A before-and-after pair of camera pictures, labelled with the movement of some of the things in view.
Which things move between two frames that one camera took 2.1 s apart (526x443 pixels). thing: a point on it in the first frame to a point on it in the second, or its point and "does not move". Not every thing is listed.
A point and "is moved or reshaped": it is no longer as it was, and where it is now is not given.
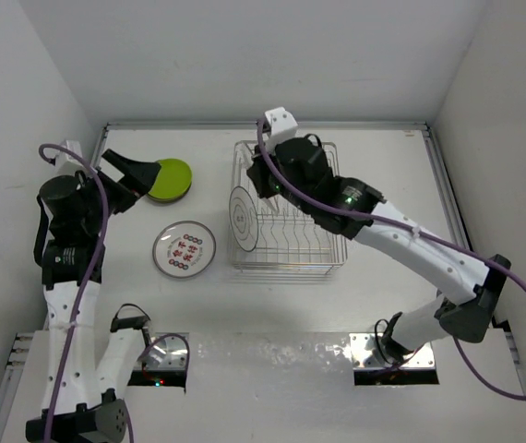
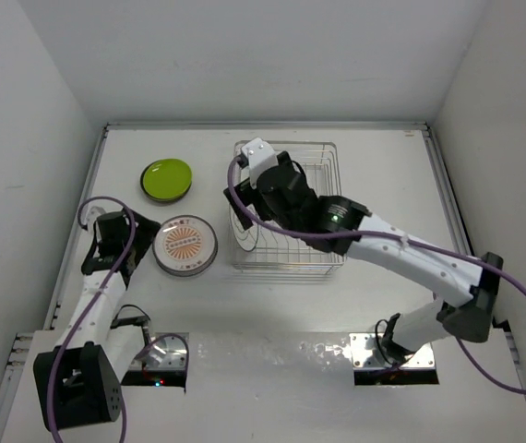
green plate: [173, 181] does not move
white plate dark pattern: [244, 218] does not move
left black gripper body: [92, 218] to [143, 234]
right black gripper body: [262, 183] to [278, 219]
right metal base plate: [364, 354] does not move
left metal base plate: [168, 351] does not move
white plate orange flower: [269, 203] is moved or reshaped
